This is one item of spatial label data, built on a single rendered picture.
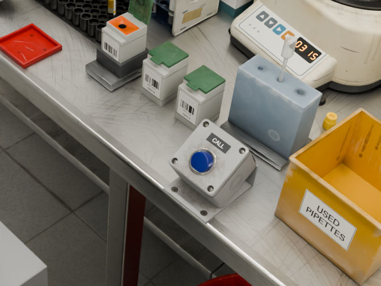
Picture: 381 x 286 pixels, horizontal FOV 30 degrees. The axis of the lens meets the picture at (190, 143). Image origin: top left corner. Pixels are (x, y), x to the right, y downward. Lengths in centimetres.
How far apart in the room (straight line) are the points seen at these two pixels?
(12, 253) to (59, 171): 131
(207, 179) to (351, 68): 31
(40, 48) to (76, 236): 94
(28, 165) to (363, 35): 129
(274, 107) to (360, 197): 15
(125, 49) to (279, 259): 35
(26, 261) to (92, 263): 112
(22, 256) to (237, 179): 26
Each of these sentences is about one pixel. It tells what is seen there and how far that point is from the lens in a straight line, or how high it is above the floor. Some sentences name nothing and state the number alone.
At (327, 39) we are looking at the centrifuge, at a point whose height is 95.
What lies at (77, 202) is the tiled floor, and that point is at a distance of 197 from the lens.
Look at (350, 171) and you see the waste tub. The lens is 92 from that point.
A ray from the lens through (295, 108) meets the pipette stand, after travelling 85.
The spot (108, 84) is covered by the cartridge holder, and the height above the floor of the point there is 88.
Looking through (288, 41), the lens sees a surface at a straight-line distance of 83.
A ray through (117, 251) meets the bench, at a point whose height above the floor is 63.
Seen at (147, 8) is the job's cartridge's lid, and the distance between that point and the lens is 96.
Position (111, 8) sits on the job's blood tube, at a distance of 106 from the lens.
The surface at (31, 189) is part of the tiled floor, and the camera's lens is 201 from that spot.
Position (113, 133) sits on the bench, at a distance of 92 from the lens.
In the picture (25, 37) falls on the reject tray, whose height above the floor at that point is 88.
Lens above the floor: 152
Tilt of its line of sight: 45 degrees down
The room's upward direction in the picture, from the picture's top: 9 degrees clockwise
